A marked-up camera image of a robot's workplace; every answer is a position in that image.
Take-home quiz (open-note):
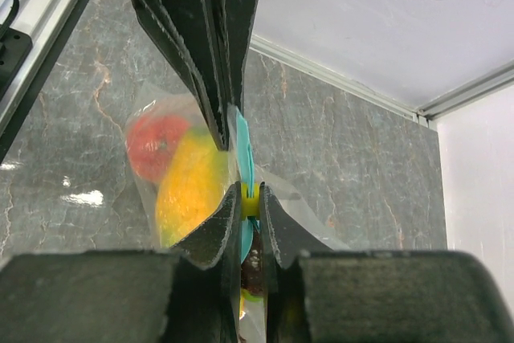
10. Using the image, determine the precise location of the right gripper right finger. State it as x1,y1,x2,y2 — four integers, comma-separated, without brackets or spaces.
259,186,513,342

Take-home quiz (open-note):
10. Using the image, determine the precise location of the orange green mango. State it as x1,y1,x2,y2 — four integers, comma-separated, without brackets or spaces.
155,126,231,248

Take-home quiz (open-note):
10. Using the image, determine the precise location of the dark red plum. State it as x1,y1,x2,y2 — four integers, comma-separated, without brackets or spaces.
241,233,263,298

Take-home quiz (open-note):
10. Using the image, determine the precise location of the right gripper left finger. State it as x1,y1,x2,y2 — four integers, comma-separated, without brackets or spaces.
1,183,241,342

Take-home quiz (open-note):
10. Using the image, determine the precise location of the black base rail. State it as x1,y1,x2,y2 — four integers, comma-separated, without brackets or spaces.
0,0,33,99

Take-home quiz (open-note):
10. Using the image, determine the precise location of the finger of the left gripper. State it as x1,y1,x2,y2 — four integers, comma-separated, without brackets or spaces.
132,0,229,150
205,0,258,118

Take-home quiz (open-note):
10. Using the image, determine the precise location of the clear zip top bag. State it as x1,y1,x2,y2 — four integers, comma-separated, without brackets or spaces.
125,87,347,342

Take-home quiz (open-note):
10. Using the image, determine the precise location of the orange peach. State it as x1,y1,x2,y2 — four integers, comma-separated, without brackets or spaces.
125,113,190,184

